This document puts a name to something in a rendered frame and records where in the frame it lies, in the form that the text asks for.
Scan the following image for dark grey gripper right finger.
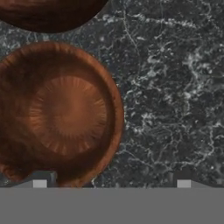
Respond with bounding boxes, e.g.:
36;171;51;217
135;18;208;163
167;170;218;189

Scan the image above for dark brown wooden bowl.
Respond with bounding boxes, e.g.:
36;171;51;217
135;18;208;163
0;0;109;34

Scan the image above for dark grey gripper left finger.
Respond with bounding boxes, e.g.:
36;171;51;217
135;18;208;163
6;171;59;189

